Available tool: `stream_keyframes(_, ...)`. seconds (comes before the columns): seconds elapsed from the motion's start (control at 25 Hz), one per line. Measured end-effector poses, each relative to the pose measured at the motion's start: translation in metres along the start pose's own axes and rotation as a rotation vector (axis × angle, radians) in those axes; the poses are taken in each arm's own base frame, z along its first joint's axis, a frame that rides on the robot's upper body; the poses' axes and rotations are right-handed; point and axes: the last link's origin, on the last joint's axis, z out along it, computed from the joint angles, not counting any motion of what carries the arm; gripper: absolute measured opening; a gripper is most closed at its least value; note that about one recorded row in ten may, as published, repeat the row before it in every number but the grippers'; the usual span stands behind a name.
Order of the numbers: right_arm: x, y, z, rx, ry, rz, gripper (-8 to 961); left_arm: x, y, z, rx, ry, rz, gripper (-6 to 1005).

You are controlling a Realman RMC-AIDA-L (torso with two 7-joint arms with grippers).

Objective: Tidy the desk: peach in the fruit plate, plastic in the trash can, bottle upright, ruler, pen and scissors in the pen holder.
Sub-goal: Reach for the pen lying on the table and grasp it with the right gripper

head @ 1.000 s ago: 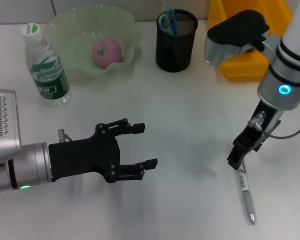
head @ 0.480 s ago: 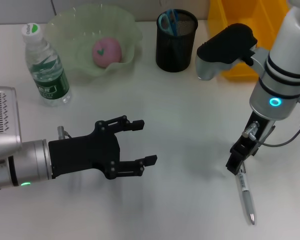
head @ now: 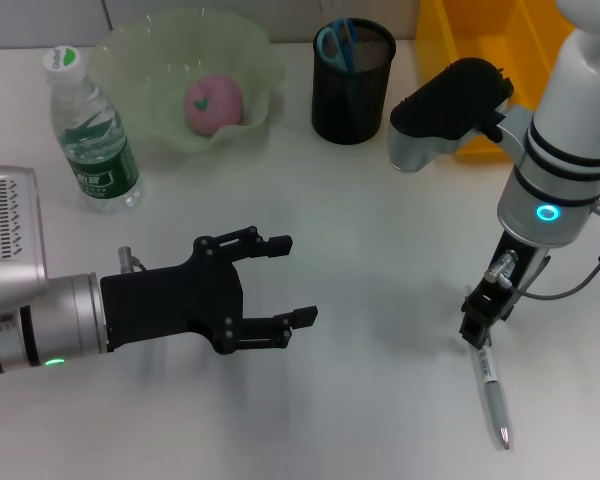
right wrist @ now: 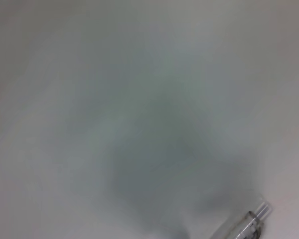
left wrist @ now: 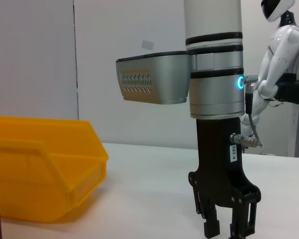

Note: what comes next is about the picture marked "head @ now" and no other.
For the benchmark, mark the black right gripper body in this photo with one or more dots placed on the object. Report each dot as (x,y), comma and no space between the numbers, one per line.
(517,255)

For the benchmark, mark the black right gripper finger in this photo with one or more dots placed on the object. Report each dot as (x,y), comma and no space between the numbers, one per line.
(472,300)
(475,330)

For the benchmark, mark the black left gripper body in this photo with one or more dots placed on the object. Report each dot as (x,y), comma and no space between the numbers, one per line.
(170,305)

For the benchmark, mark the clear green-label water bottle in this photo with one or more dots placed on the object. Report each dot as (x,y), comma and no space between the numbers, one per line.
(100,170)

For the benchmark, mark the pink toy peach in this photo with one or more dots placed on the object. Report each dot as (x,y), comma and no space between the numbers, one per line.
(212,102)

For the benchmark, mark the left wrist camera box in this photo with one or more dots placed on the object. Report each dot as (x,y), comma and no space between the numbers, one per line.
(10,240)

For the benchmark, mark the blue scissors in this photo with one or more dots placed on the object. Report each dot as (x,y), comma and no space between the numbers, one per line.
(347,50)

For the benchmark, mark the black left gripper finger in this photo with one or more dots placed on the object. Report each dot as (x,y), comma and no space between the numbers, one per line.
(280,246)
(305,317)

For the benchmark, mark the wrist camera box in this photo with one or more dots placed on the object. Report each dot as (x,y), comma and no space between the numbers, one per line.
(445,110)
(10,240)

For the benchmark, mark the translucent green fruit plate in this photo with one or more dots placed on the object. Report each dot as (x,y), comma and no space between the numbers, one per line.
(145,75)

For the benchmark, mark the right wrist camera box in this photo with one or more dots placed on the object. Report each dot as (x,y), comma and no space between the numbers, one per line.
(445,110)

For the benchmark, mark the yellow plastic bin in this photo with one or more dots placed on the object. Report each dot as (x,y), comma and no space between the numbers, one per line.
(480,30)

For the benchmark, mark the black mesh pen cup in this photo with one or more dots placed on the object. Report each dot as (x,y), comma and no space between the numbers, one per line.
(352,110)

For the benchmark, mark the clear silver ballpoint pen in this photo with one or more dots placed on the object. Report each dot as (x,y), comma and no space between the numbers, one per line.
(492,390)

